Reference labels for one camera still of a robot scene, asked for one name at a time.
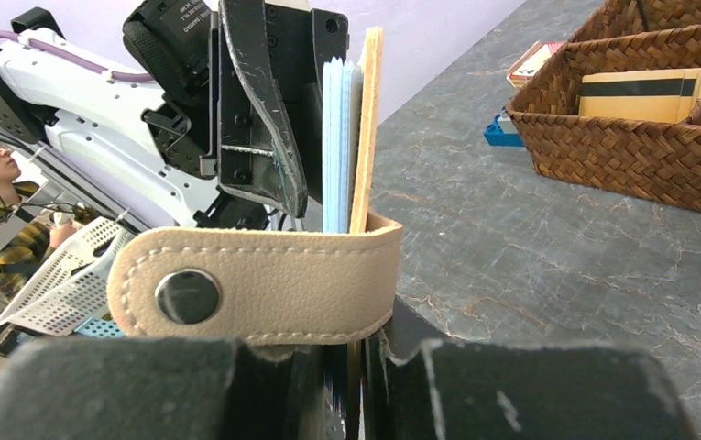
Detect light blue plastic crate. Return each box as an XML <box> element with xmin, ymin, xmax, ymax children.
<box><xmin>74</xmin><ymin>318</ymin><xmax>125</xmax><ymax>338</ymax></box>

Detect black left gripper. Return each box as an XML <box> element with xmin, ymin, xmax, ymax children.
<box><xmin>121</xmin><ymin>0</ymin><xmax>351</xmax><ymax>232</ymax></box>

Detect beige leather card holder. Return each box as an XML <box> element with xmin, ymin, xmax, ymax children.
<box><xmin>107</xmin><ymin>27</ymin><xmax>403</xmax><ymax>345</ymax></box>

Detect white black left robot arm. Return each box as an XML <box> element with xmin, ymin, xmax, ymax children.
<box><xmin>0</xmin><ymin>1</ymin><xmax>348</xmax><ymax>229</ymax></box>

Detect white plastic mesh basket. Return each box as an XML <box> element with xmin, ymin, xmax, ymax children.
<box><xmin>0</xmin><ymin>217</ymin><xmax>135</xmax><ymax>336</ymax></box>

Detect playing card box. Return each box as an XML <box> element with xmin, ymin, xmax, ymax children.
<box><xmin>506</xmin><ymin>41</ymin><xmax>564</xmax><ymax>89</ymax></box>

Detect brown woven divided basket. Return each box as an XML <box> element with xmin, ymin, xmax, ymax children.
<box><xmin>507</xmin><ymin>1</ymin><xmax>701</xmax><ymax>212</ymax></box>

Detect seated person in plaid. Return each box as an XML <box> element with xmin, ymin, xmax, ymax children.
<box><xmin>0</xmin><ymin>130</ymin><xmax>103</xmax><ymax>305</ymax></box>

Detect blue toy brick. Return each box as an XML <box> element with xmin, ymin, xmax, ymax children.
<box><xmin>484</xmin><ymin>108</ymin><xmax>524</xmax><ymax>148</ymax></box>

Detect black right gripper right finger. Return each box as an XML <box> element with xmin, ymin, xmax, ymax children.
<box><xmin>363</xmin><ymin>301</ymin><xmax>696</xmax><ymax>440</ymax></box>

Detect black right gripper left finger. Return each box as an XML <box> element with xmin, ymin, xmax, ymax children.
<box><xmin>0</xmin><ymin>337</ymin><xmax>326</xmax><ymax>439</ymax></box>

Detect yellow cards in basket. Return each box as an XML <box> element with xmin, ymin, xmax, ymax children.
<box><xmin>577</xmin><ymin>68</ymin><xmax>701</xmax><ymax>123</ymax></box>

